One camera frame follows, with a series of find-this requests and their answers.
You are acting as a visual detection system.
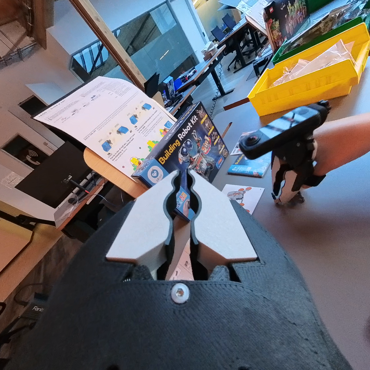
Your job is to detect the wall phone sign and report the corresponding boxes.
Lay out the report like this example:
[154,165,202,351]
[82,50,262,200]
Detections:
[1,134,48,168]

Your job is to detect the grey desk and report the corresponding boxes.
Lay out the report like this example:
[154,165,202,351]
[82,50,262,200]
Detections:
[212,52,370,370]

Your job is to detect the green plastic bin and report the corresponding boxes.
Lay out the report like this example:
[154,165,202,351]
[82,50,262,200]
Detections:
[272,16,365,65]

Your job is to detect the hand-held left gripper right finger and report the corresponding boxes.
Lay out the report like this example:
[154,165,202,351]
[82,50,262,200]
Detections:
[187,168,258,280]

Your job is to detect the diagonal wooden beam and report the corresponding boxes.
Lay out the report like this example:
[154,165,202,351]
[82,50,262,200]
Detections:
[69,0,146,91]

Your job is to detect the blue booklet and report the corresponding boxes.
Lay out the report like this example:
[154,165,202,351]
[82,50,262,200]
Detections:
[227,133,273,178]

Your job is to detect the yellow plastic bin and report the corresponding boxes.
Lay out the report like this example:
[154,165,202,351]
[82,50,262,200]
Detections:
[248,23,370,117]

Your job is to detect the white manual page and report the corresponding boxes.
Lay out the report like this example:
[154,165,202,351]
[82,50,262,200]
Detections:
[165,223,195,281]

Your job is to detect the white leaflet with robot picture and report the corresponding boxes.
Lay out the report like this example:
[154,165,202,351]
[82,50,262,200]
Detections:
[222,184,265,215]

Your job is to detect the dark plant print box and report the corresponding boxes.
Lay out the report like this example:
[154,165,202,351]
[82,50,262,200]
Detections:
[264,0,311,50]

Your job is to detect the white printed instruction sheet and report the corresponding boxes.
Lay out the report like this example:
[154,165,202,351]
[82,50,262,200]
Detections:
[32,76,177,177]

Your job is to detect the person's right forearm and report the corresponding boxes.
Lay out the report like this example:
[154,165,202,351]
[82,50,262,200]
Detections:
[314,112,370,177]

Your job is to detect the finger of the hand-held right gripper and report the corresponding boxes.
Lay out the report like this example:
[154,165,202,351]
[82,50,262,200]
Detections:
[271,156,287,203]
[277,171,304,205]

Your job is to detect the far wooden desk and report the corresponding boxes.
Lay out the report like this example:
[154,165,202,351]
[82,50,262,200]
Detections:
[171,43,235,107]

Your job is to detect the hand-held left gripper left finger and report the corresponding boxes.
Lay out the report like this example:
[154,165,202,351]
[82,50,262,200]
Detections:
[105,170,181,280]

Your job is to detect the clear plastic bags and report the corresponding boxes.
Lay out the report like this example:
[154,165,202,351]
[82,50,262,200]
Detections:
[270,39,363,88]

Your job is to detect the blue robot kit box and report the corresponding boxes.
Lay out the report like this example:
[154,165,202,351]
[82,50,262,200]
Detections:
[131,101,229,222]

